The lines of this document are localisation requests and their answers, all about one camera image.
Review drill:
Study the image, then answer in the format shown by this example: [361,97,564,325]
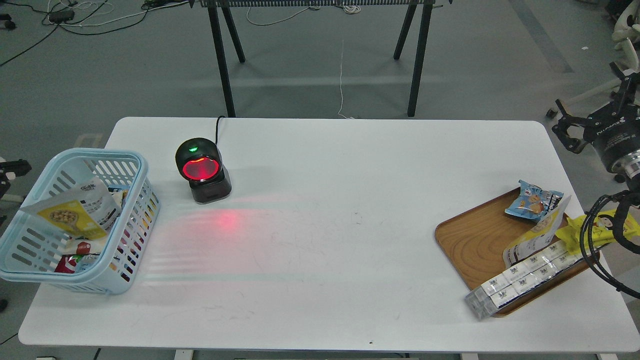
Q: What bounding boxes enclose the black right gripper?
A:
[552,62,640,182]

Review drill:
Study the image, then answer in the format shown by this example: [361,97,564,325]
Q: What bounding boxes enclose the yellow white nut snack pouch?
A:
[20,176,122,240]

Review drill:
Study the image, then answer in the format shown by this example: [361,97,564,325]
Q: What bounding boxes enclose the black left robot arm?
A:
[0,157,32,204]

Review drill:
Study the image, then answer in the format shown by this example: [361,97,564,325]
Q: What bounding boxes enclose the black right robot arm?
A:
[551,62,640,299]

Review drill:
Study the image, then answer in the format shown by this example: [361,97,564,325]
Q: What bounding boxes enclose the blue cookie snack packet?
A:
[504,179,564,223]

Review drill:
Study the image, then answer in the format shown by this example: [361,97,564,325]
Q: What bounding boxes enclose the yellow cartoon snack packet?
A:
[555,209,640,256]

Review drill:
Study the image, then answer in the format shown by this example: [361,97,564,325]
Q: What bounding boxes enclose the white yellow standing snack pouch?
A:
[502,195,572,268]

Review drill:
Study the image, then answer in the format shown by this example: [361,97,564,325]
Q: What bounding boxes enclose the white orange snack bag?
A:
[61,186,130,255]

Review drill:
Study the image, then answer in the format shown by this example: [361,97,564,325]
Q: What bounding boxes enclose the light blue plastic basket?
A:
[1,148,160,294]

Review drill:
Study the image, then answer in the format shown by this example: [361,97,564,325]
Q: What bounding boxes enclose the red green snack packet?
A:
[54,253,100,274]

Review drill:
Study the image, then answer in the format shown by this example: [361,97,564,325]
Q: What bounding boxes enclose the white office chair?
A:
[546,0,640,118]

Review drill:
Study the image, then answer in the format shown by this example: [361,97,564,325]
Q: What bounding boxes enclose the round-cornered wooden tray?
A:
[435,187,601,318]

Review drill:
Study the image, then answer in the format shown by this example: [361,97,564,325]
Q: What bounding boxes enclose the black barcode scanner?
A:
[174,137,233,204]

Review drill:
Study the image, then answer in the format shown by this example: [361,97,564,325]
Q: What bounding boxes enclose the white cable on floor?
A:
[246,0,362,120]

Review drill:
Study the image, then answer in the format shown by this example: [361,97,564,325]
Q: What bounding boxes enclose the black trestle table frame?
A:
[200,0,453,118]

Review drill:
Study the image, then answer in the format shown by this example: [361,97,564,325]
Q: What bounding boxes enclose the black power adapter with cables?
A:
[0,0,151,68]

